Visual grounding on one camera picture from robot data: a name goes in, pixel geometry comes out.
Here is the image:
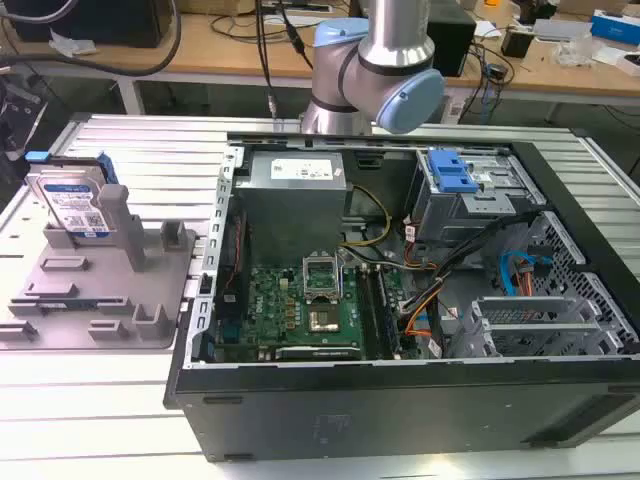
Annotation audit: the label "blue disk bay latch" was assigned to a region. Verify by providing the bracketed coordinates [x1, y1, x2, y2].
[427, 148, 477, 194]

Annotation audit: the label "grey disk bay cage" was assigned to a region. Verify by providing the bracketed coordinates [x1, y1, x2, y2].
[405, 147, 547, 247]

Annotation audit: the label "hard disk in blue carrier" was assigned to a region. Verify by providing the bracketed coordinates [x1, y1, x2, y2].
[23, 151, 120, 247]

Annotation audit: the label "socket cover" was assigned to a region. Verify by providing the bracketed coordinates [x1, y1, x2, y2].
[301, 255, 342, 305]

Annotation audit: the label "grey power supply unit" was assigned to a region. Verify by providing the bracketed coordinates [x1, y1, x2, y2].
[232, 150, 348, 261]

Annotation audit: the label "green motherboard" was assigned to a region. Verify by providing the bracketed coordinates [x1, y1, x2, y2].
[215, 259, 401, 362]

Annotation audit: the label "CPU socket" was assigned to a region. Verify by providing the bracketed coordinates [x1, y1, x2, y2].
[306, 305, 345, 337]

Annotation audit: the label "RAM stick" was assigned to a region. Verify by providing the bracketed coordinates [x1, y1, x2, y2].
[375, 267, 402, 357]

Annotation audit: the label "expansion slot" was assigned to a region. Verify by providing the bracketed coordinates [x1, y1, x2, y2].
[273, 345, 362, 362]

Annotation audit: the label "black open PC case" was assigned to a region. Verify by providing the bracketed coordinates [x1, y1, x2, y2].
[164, 130, 640, 463]

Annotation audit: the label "wooden desk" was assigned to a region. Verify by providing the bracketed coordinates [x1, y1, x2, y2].
[0, 9, 640, 109]

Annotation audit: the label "grey parts rack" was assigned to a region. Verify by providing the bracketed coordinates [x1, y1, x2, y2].
[0, 183, 199, 352]

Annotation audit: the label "black box on desk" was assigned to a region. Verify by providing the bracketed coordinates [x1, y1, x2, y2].
[425, 7, 477, 79]

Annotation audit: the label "small black cube device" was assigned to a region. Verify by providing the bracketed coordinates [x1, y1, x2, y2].
[501, 27, 535, 58]

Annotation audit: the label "black computer tower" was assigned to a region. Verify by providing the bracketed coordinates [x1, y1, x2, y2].
[9, 0, 176, 50]

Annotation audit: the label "blue white cardboard box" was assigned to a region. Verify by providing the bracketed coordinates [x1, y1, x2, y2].
[590, 8, 640, 49]

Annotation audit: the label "yellow black power wires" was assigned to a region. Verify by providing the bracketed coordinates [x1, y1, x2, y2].
[341, 184, 393, 249]

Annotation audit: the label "orange multicolour wire bundle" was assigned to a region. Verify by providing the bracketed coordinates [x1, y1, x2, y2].
[402, 279, 446, 357]

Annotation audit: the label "black braided cable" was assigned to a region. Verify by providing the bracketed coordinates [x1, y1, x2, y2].
[399, 209, 541, 314]

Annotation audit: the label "black hanging cable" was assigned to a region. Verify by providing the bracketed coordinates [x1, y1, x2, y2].
[253, 0, 315, 121]

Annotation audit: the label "blue SATA wire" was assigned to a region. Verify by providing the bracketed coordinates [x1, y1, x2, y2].
[498, 247, 554, 302]

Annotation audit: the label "black thick hose cable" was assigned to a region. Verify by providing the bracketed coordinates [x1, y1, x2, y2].
[0, 0, 182, 79]

